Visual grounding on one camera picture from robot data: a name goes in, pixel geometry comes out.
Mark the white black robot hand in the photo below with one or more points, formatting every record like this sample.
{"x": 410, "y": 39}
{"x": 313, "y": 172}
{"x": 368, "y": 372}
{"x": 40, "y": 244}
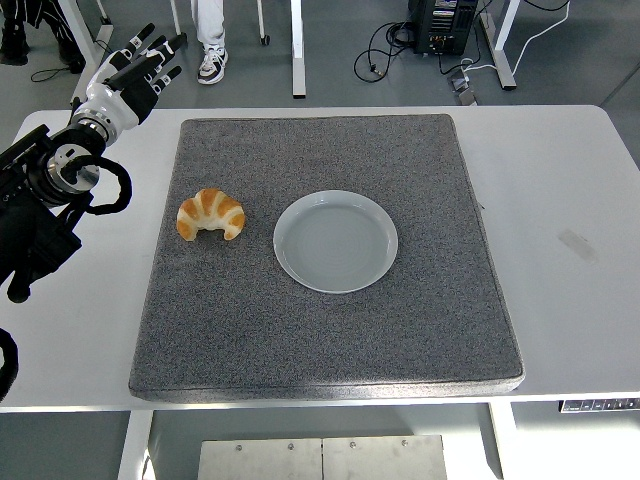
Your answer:
{"x": 112, "y": 102}

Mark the golden croissant bread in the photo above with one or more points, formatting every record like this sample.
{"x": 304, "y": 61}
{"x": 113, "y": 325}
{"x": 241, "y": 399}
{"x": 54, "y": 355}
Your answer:
{"x": 210, "y": 207}

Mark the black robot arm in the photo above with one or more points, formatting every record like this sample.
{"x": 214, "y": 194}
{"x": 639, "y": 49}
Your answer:
{"x": 35, "y": 210}

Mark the round grey plate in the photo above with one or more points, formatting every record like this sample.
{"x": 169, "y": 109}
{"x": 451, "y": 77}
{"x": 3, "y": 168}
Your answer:
{"x": 335, "y": 242}

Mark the grey metal plate with screws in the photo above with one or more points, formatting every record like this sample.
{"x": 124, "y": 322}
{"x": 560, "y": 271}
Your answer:
{"x": 385, "y": 457}
{"x": 260, "y": 460}

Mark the white desk leg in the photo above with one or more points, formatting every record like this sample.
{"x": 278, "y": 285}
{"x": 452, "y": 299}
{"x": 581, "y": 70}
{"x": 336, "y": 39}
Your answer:
{"x": 298, "y": 60}
{"x": 95, "y": 45}
{"x": 502, "y": 60}

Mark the seated person's legs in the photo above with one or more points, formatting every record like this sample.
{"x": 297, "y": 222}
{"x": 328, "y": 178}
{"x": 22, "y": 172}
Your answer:
{"x": 50, "y": 15}

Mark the white chair leg with caster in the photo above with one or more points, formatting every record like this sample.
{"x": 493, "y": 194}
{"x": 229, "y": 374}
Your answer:
{"x": 176, "y": 15}
{"x": 262, "y": 20}

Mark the person's leg with sneaker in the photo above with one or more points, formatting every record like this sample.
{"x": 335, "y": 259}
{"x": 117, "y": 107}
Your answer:
{"x": 210, "y": 30}

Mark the grey speckled mat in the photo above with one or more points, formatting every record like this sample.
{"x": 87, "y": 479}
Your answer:
{"x": 320, "y": 340}

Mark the black computer tower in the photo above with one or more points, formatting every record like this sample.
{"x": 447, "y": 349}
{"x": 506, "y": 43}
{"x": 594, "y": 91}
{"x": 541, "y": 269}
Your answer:
{"x": 442, "y": 25}

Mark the white table leg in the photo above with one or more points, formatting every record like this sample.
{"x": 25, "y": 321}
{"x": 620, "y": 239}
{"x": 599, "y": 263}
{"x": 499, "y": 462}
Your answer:
{"x": 502, "y": 440}
{"x": 134, "y": 445}

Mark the grey foot pedal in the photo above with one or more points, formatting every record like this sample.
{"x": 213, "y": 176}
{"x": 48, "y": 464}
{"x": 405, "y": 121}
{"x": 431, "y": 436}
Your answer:
{"x": 462, "y": 90}

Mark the table height control panel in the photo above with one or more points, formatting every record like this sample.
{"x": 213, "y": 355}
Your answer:
{"x": 600, "y": 405}

